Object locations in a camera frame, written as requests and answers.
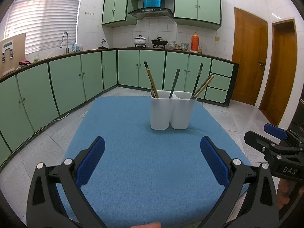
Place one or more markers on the black chopstick with gold band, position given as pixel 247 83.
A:
pixel 199 76
pixel 145 64

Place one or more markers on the person's left hand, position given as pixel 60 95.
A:
pixel 149 225

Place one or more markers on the person's right hand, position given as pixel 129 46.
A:
pixel 283 190

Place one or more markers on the range hood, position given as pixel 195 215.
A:
pixel 150 13

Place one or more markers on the metal kitchen faucet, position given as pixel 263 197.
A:
pixel 67 44

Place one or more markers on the green upper kitchen cabinets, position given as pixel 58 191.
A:
pixel 209 4

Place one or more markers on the white cooking pot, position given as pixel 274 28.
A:
pixel 140 40

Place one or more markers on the wooden door in frame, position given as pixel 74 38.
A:
pixel 280 76

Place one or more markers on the patterned bowl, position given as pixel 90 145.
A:
pixel 185 46

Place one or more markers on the white window blinds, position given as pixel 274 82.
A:
pixel 45 16

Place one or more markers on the stack of bowls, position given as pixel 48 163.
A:
pixel 171 44

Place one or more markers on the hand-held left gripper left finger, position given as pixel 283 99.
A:
pixel 92 161

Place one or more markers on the cluster of small bottles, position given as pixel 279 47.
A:
pixel 76 48

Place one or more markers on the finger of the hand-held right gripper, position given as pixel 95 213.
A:
pixel 275 130
pixel 258 142

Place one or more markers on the white double utensil holder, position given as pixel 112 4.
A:
pixel 161 114

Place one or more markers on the small metal kettle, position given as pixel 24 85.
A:
pixel 103 44

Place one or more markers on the green lower kitchen cabinets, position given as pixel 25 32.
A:
pixel 66 85

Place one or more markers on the black wok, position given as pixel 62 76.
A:
pixel 159 42

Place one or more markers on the red cloth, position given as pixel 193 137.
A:
pixel 24 63

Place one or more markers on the blue tablecloth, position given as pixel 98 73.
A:
pixel 142 171

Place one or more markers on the blue box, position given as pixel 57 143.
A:
pixel 153 1

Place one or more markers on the bamboo chopstick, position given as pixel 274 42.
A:
pixel 152 82
pixel 209 82

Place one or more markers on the wooden board with white brackets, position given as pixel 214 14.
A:
pixel 20 49

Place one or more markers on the orange thermos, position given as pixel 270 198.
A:
pixel 195 42

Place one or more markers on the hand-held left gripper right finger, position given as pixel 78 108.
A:
pixel 213 163

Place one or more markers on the green kitchen cabinets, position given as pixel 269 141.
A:
pixel 209 4
pixel 66 85

